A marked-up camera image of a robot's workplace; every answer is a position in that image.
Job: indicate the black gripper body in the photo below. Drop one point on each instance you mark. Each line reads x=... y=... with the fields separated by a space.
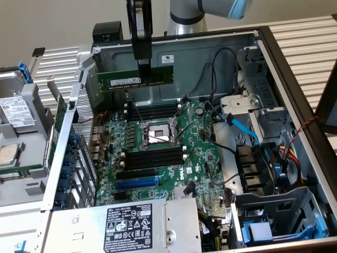
x=142 y=50

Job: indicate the green RAM stick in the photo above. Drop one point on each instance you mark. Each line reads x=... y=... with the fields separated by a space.
x=163 y=75
x=26 y=170

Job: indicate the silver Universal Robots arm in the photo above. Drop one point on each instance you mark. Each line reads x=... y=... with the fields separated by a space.
x=184 y=23

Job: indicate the black RAM slot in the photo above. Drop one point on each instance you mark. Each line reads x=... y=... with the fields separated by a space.
x=154 y=155
x=154 y=113
x=154 y=151
x=154 y=106
x=154 y=110
x=154 y=164
x=154 y=160

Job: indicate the small white label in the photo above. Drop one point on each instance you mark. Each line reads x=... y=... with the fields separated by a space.
x=167 y=59

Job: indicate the black box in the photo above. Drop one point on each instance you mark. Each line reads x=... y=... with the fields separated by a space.
x=108 y=30

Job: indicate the open PC case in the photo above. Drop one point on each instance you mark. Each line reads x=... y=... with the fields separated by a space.
x=200 y=52

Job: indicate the silver socket cover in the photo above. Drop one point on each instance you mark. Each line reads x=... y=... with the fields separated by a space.
x=173 y=126

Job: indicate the silver coin battery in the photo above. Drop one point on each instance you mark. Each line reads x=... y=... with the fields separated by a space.
x=200 y=110

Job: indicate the metal port block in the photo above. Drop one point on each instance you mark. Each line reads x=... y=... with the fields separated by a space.
x=95 y=151
x=96 y=131

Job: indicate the green Dell motherboard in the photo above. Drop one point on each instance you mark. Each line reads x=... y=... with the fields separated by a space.
x=194 y=142

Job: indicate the green graphics card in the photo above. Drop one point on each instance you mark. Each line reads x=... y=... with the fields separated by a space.
x=60 y=113

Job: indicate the dark blue card clip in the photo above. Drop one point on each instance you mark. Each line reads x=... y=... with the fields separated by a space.
x=69 y=149
x=61 y=198
x=70 y=160
x=64 y=185
x=74 y=138
x=67 y=172

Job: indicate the long black expansion slot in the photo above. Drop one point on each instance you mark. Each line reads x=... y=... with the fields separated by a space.
x=135 y=174

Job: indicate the blue expansion slot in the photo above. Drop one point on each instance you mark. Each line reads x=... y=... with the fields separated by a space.
x=135 y=183

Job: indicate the black angled connector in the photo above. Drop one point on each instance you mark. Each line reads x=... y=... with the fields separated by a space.
x=190 y=188

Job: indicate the short black expansion slot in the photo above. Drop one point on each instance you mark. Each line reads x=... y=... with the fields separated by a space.
x=120 y=195

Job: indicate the silver finned heatsink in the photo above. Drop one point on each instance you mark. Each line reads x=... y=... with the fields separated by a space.
x=179 y=193

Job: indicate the silver disk bay cage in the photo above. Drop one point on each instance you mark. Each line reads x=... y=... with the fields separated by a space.
x=266 y=116

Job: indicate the silver hard disk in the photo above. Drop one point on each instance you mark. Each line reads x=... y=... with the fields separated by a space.
x=15 y=110

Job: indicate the grey parts rack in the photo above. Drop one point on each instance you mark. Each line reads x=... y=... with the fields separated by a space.
x=31 y=147

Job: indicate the black plastic fan shroud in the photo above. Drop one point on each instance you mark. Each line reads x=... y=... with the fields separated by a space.
x=250 y=163

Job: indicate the black rating label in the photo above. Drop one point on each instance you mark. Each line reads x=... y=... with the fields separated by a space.
x=129 y=226

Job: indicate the silver CPU chip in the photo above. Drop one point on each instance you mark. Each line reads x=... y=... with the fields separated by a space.
x=8 y=154

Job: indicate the silver power supply box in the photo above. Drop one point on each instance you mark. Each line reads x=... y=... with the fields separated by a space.
x=87 y=232

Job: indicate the blue disk carrier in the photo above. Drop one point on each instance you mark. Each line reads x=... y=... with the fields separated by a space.
x=247 y=235

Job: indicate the grey disk bay cage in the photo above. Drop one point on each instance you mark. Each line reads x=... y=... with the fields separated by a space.
x=289 y=203

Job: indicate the small blue plastic tab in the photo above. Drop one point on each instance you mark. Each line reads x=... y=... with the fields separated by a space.
x=21 y=247

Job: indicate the blue plastic bracket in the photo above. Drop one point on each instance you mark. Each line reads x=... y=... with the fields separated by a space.
x=26 y=73

